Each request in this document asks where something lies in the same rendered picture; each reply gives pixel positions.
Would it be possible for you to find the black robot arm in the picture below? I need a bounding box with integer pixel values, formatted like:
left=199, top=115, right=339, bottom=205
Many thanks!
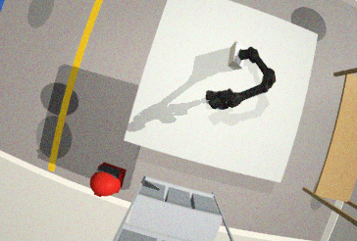
left=208, top=47, right=276, bottom=110

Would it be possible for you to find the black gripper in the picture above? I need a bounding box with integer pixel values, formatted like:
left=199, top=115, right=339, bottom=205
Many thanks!
left=206, top=90, right=221, bottom=100

